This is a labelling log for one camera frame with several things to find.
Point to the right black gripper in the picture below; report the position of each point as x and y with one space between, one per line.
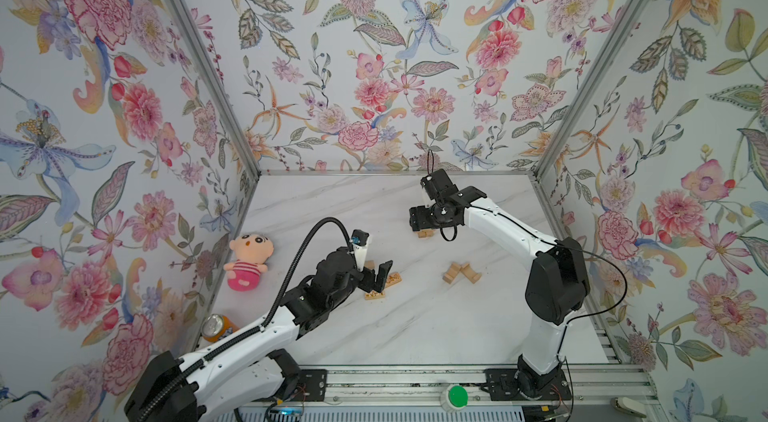
417 218

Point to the printed wood block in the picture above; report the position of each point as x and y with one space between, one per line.
393 278
374 296

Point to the pink plush doll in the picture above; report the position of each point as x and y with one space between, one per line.
251 252

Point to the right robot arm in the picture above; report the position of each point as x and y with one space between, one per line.
556 287

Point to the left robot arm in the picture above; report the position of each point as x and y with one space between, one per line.
252 363

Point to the orange drink can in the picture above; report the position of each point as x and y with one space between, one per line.
217 327

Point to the green round button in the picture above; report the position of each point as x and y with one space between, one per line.
454 398

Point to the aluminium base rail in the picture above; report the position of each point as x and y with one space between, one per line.
581 384

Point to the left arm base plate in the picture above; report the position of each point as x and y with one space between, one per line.
307 385

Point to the wood arch block right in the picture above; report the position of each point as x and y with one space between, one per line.
470 273

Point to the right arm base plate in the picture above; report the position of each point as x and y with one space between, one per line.
510 384

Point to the wood arch block left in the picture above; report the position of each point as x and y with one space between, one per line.
451 273

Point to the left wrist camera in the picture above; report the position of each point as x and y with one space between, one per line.
359 240

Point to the printed wood block lower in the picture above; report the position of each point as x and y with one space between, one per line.
374 296

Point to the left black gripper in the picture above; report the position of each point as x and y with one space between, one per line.
369 283

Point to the wood arch block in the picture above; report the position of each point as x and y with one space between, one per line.
470 273
451 273

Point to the printed wood block upper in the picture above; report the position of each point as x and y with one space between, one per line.
393 278

